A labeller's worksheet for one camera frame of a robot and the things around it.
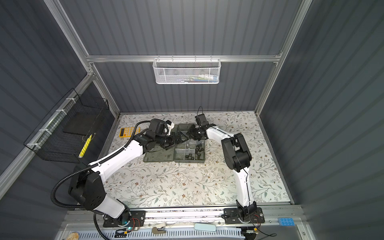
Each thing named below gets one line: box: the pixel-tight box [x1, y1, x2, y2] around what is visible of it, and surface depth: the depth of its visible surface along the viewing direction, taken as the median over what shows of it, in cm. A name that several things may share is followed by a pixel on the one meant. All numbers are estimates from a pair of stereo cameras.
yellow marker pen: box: [78, 134, 93, 158], surface depth 71 cm
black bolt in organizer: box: [195, 143, 204, 160], surface depth 100 cm
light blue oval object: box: [194, 223, 217, 232], surface depth 71 cm
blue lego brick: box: [278, 217, 296, 227], surface depth 72 cm
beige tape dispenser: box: [151, 222, 166, 234], surface depth 71 cm
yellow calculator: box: [119, 126, 141, 138], surface depth 110 cm
